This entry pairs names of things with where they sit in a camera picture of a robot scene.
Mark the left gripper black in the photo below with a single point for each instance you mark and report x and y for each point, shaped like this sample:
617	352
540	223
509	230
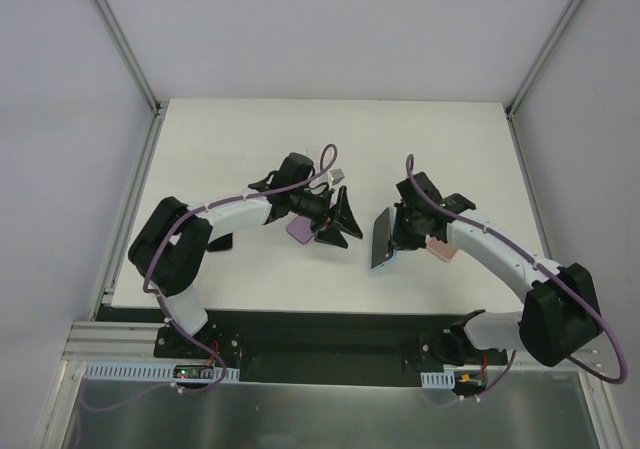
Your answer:
331	212

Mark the right aluminium corner post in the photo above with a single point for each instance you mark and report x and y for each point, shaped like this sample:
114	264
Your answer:
544	55

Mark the pink phone case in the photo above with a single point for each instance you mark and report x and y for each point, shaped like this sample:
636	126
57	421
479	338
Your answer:
443	251

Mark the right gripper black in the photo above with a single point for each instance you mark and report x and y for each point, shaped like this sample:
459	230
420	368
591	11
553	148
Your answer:
400	229

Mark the left white cable duct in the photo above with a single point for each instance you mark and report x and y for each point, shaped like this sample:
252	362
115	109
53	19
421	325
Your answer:
158	372

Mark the left aluminium corner post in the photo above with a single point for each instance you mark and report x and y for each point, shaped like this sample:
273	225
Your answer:
127	55

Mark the right white cable duct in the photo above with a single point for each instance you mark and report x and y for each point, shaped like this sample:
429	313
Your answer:
444	380

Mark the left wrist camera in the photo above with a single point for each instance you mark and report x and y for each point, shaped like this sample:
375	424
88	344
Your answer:
335	176

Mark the white cable duct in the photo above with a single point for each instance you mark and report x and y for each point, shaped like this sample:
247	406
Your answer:
158	372
444	380

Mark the aluminium corner post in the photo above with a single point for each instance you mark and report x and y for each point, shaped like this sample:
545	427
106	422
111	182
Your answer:
544	55
127	55

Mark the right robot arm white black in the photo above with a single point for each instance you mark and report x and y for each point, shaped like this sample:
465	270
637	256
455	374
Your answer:
559	303

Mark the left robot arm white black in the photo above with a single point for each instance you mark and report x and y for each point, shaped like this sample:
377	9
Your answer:
168	251

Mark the purple phone black screen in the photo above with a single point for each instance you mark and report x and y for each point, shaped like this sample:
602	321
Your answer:
300	229

